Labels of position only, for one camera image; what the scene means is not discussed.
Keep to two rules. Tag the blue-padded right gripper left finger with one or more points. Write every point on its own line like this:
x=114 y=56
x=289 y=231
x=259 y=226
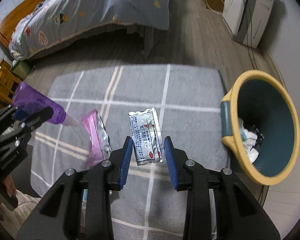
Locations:
x=58 y=214

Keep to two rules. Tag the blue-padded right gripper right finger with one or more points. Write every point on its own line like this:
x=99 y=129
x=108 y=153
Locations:
x=238 y=213

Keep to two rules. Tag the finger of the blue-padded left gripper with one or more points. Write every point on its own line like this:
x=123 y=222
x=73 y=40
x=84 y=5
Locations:
x=35 y=120

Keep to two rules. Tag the purple plastic bottle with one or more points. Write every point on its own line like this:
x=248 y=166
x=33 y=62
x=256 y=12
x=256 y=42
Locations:
x=31 y=101

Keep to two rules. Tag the silver foil medicine sachet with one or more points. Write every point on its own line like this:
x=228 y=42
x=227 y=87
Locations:
x=146 y=135

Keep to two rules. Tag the yellow teal trash bin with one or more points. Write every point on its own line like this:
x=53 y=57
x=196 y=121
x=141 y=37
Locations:
x=262 y=102

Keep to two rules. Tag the light blue face mask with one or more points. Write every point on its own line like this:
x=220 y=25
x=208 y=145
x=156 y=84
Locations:
x=84 y=207

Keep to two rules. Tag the yellow wooden chair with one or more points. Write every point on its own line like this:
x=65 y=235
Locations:
x=9 y=83

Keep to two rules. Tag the small green bin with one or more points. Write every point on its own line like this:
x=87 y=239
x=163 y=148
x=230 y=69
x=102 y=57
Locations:
x=21 y=69

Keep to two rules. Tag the pink foil wrapper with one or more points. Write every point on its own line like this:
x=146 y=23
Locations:
x=100 y=148

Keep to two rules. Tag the blue cartoon duvet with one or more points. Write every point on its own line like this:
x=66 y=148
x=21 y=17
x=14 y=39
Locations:
x=54 y=22

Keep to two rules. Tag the grey plaid blanket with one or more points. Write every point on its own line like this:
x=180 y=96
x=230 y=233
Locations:
x=134 y=102

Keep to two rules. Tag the white air purifier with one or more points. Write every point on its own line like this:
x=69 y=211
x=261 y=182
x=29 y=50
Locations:
x=246 y=20

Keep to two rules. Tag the orange wooden bed frame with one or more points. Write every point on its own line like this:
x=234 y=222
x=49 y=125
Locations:
x=9 y=23

